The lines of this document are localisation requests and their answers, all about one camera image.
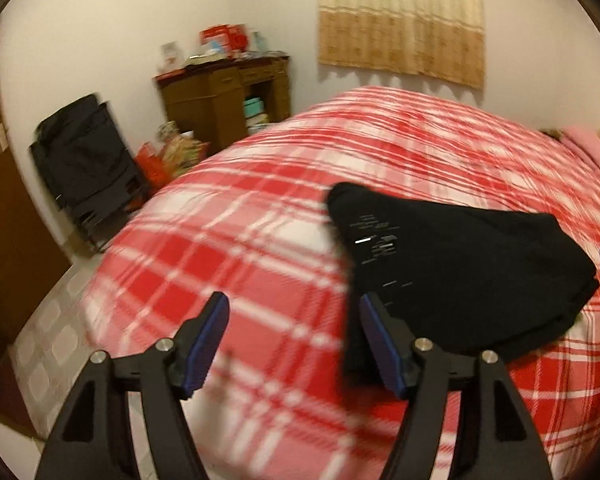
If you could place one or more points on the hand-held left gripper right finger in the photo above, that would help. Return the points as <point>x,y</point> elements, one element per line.
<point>381,345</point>

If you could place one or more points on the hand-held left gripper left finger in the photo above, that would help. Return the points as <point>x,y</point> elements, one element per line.
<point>207,345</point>

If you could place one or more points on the black pants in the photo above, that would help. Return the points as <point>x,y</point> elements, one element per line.
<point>455,260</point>

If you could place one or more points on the pink pillow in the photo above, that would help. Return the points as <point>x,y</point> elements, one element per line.
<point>592,152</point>

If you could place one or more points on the red white plaid bed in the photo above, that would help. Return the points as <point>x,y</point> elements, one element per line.
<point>255,240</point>

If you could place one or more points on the red bag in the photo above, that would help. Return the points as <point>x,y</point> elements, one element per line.
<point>152,165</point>

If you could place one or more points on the patterned gift bag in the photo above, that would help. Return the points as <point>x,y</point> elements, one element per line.
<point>185,150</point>

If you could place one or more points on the black chair with clothes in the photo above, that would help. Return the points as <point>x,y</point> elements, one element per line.
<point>82,160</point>

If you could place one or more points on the brown wooden door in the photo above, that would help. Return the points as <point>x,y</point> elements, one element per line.
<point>10,240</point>

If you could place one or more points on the teal box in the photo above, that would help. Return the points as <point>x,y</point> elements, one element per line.
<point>254,109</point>

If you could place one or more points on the brown wooden desk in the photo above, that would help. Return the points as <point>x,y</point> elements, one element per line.
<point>215,100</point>

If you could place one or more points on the white card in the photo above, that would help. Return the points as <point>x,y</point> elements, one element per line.
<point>170,55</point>

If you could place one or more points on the red gift boxes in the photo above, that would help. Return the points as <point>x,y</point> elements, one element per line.
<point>225,40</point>

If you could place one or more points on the beige curtain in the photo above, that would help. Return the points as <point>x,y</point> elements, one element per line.
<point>400,15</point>

